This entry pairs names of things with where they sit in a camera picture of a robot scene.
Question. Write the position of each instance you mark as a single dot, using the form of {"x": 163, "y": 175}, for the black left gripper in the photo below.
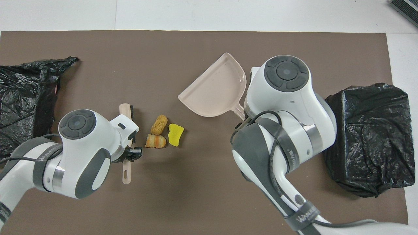
{"x": 134, "y": 154}

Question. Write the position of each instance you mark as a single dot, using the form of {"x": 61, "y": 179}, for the beige brush with black bristles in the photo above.
{"x": 126, "y": 173}

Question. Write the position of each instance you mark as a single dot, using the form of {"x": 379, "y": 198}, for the striped croissant piece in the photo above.
{"x": 155, "y": 141}

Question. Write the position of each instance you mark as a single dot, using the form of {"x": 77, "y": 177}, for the brown oval bread roll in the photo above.
{"x": 159, "y": 124}

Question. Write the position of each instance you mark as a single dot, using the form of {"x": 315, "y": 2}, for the wavy yellow sponge piece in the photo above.
{"x": 175, "y": 134}

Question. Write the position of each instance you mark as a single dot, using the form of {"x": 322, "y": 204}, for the beige plastic dustpan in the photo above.
{"x": 215, "y": 88}

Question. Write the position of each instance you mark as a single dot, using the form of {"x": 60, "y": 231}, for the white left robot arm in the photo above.
{"x": 81, "y": 153}

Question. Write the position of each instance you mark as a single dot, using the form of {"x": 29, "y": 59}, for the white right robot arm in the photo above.
{"x": 287, "y": 98}

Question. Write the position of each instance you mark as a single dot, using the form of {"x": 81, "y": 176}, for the black bag lined bin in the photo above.
{"x": 372, "y": 137}
{"x": 23, "y": 91}

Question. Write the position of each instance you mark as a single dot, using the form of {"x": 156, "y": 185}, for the brown paper table mat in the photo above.
{"x": 209, "y": 42}

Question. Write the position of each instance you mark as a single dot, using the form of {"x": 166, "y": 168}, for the grey ribbed device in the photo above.
{"x": 406, "y": 9}

